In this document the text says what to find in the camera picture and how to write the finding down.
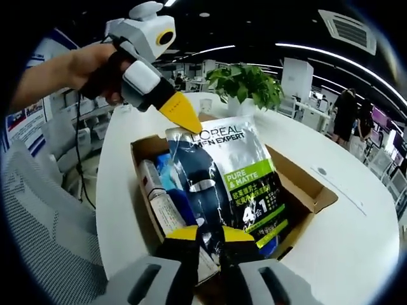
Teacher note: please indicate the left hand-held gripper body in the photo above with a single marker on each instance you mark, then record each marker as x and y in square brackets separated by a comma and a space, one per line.
[143, 35]

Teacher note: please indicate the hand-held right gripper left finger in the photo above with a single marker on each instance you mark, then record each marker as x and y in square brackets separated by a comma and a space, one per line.
[178, 254]

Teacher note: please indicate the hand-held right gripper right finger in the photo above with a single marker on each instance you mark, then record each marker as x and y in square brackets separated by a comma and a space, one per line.
[241, 254]

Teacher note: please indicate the white printed carton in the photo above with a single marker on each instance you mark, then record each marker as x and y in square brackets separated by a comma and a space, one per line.
[171, 216]

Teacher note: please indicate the blue white wet wipes pack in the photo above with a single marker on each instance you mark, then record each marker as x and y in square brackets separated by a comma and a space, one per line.
[181, 203]

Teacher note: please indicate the silver green soft pouch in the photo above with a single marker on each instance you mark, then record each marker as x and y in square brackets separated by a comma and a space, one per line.
[245, 178]

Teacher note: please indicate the brown cardboard shoe box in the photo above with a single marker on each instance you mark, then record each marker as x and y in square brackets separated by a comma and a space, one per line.
[305, 190]

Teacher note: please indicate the person's left hand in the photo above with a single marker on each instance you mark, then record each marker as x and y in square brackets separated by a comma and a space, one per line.
[89, 62]

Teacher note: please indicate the small glass cup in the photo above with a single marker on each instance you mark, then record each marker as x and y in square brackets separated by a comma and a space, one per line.
[205, 105]

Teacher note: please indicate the green potted plant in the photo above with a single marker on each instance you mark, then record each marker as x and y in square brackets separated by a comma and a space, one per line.
[245, 81]

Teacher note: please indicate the white table socket strip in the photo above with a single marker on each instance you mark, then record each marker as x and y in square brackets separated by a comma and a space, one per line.
[337, 187]

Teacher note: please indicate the white mesh office chair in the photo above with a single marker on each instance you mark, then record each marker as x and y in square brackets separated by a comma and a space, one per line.
[41, 222]

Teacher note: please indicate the curved ceiling light strip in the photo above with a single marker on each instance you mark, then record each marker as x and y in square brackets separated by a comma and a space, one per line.
[334, 56]

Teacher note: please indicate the ceiling air vent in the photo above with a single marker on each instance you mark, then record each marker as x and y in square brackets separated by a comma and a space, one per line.
[348, 30]

